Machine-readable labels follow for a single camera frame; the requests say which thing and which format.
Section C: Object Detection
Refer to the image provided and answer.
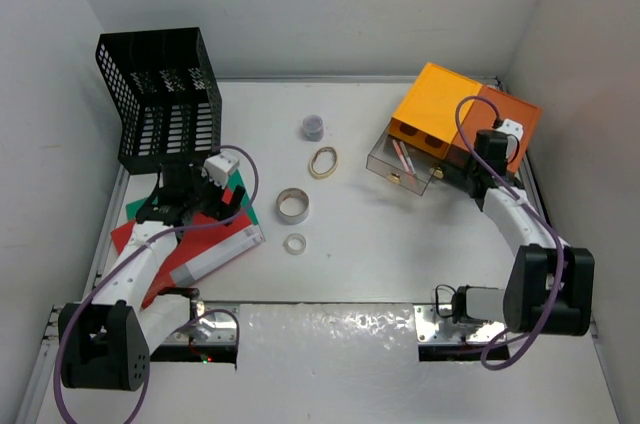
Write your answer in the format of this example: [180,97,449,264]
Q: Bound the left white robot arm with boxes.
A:
[55,154,247,391]

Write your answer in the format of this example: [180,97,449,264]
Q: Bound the orange pen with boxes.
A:
[391,139,417,189]

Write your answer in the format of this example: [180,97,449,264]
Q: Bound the small clear jar dark contents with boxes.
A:
[302,115,324,142]

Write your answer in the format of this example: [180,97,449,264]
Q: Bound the green pen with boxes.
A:
[399,141,417,178]

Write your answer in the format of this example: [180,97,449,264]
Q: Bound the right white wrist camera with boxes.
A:
[493,119,524,164]

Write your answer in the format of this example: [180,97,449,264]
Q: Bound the wide grey tape roll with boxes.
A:
[276,188,310,225]

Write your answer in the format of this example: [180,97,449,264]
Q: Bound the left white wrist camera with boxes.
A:
[201,151,239,188]

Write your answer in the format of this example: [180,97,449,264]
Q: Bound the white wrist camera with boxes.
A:
[493,119,524,164]
[201,151,239,188]

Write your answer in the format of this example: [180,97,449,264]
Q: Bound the small clear tape roll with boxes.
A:
[283,233,307,255]

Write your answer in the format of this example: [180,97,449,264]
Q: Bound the yellow drawer box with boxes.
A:
[389,63,483,159]

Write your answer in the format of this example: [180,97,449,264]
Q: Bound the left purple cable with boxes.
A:
[53,145,260,424]

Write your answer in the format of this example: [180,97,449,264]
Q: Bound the metal front rail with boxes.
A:
[14,301,511,424]

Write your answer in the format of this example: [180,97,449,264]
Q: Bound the black mesh file rack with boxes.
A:
[95,27,222,175]

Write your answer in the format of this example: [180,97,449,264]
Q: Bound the clear drawer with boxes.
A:
[366,131,436,196]

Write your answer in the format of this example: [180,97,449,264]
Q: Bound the beige masking tape ring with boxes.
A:
[307,145,340,181]

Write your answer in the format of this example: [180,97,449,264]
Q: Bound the green folder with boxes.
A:
[124,171,259,225]

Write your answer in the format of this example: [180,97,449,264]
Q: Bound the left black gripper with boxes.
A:
[183,158,243,225]

